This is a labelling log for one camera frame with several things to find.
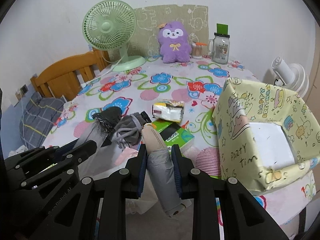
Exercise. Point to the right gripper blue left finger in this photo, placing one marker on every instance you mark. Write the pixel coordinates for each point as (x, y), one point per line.
(142, 156)

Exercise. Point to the clear plastic straw pack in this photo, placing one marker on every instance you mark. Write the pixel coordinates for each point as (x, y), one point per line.
(105, 159)

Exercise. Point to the grey umbrella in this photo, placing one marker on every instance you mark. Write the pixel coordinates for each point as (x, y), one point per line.
(161, 172)

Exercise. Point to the floral tablecloth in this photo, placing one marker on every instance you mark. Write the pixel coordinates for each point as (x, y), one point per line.
(198, 83)

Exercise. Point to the white standing fan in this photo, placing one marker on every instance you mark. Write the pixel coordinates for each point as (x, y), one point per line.
(291, 76)

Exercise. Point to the grey drawstring pouch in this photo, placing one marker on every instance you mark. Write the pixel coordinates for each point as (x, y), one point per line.
(128, 131)

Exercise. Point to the toothpick jar orange lid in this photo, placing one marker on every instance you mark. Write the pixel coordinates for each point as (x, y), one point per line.
(197, 50)

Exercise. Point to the glass jar green lid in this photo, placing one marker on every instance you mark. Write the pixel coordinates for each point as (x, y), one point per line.
(218, 47)

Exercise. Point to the beige patterned board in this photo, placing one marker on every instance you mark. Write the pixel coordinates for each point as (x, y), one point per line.
(168, 21)

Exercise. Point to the green desk fan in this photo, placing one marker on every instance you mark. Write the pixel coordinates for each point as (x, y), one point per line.
(110, 25)

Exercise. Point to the grey plaid cushion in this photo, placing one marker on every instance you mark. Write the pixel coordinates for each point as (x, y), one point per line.
(38, 118)

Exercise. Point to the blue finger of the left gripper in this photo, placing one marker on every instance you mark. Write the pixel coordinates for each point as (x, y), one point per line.
(82, 149)

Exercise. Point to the purple plush toy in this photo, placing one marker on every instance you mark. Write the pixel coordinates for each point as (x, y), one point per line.
(174, 44)

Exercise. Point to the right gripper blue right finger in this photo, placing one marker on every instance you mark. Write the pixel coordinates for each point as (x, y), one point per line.
(175, 157)

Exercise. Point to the yellow white tissue pack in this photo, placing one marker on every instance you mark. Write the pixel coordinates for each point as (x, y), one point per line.
(168, 110)

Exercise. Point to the wooden chair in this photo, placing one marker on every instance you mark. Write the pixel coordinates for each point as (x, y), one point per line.
(60, 79)

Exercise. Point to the yellow cartoon paper box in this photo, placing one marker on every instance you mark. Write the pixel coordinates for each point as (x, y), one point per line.
(267, 136)

